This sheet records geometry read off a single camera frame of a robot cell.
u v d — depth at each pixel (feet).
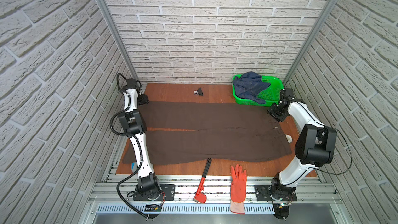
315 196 2.43
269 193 2.52
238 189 2.44
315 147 1.58
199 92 3.76
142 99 3.28
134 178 2.11
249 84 3.46
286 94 2.43
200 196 2.36
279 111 2.52
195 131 3.13
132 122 2.38
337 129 2.37
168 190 2.44
